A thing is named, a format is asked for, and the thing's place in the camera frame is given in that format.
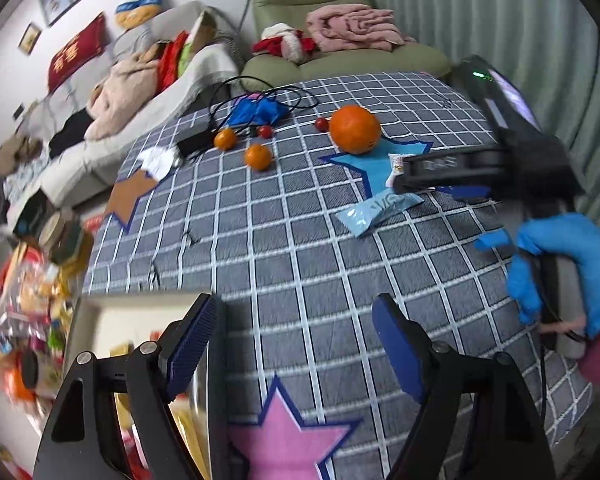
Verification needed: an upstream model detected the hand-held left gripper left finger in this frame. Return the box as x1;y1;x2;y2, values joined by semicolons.
32;292;221;480

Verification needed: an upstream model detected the red white plush toy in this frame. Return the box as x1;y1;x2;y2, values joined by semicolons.
252;23;317;65

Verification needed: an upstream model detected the grey checked tablecloth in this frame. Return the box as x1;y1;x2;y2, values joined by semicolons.
80;71;593;480

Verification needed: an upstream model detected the pink star patch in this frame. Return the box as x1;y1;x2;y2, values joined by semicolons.
227;374;366;480

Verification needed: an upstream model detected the small picture frame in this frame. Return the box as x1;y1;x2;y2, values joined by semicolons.
19;22;42;54

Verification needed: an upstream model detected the bag of snacks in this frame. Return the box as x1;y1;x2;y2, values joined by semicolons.
0;242;81;421

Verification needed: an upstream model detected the light blue snack packet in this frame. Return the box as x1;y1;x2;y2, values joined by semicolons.
336;189;425;238

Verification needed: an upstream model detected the black power adapter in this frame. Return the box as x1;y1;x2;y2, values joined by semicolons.
176;129;216;157

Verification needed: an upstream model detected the small orange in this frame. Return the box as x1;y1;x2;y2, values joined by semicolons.
244;143;273;171
213;128;239;151

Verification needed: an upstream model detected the pink blanket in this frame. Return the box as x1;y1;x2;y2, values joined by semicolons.
306;4;416;53

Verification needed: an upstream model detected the green curtain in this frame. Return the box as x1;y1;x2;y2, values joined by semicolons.
355;0;600;241

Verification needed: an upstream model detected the beige coat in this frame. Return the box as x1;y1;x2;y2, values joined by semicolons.
85;55;163;141

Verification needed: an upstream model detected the blue plastic bag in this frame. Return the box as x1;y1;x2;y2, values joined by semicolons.
227;96;290;128

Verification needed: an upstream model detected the large orange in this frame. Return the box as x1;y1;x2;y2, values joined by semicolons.
328;105;382;156

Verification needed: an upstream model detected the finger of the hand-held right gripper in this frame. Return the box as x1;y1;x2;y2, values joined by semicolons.
395;151;505;193
437;186;494;201

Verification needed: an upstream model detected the green white pillow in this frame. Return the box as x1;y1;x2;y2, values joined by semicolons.
177;8;218;81

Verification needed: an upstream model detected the small pink white snack packet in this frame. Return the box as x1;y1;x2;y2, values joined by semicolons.
386;152;413;188

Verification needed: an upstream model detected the black garment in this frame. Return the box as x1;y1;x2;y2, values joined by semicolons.
47;109;93;158

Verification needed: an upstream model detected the black cable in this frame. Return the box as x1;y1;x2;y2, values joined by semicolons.
207;75;318;136

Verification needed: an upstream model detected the blue star patch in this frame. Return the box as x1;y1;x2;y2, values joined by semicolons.
320;137;433;201

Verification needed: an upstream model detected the orange star patch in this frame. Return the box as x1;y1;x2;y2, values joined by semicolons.
104;167;161;231

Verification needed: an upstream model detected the person's right hand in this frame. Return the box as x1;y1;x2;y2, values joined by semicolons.
474;212;600;341

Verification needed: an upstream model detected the yellow blue plush pillow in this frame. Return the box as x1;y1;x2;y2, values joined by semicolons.
115;0;163;31

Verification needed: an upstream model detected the red cushion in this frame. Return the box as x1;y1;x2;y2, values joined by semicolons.
47;12;107;93

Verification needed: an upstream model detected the grey sofa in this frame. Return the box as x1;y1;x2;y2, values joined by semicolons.
5;0;243;238

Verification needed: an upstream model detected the round beige container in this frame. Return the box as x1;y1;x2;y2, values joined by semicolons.
37;210;78;250

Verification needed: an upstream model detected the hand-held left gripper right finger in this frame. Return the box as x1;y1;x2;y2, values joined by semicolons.
371;292;558;480

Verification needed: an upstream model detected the red garment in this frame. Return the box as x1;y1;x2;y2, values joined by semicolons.
157;31;188;93

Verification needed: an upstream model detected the crumpled white wrapper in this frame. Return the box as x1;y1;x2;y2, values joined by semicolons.
139;147;183;181

